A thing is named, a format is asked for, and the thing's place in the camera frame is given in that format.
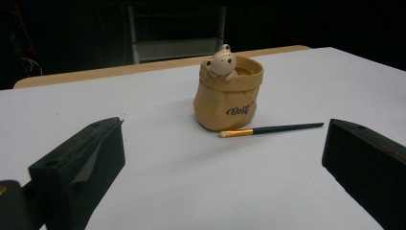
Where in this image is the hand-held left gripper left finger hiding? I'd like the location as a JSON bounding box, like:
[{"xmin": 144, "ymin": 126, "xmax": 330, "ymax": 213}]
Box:
[{"xmin": 28, "ymin": 116, "xmax": 126, "ymax": 230}]

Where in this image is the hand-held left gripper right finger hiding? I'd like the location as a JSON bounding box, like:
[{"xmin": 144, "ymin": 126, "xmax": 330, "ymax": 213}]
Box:
[{"xmin": 321, "ymin": 118, "xmax": 406, "ymax": 230}]

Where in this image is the gold ferrule makeup brush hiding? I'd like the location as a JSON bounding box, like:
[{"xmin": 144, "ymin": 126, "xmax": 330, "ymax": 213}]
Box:
[{"xmin": 218, "ymin": 122, "xmax": 325, "ymax": 139}]

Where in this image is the tan bear pen holder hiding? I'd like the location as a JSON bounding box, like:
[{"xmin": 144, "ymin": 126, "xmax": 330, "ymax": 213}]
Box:
[{"xmin": 192, "ymin": 43, "xmax": 265, "ymax": 132}]

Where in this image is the wooden table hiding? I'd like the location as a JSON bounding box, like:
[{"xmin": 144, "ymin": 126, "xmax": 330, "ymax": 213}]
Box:
[{"xmin": 12, "ymin": 44, "xmax": 312, "ymax": 90}]

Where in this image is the white cable bundle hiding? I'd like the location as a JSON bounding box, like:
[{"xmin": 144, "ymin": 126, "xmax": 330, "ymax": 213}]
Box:
[{"xmin": 19, "ymin": 57, "xmax": 43, "ymax": 77}]

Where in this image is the red cable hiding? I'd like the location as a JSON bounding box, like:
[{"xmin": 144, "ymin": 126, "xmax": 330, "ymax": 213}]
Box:
[{"xmin": 13, "ymin": 4, "xmax": 35, "ymax": 55}]

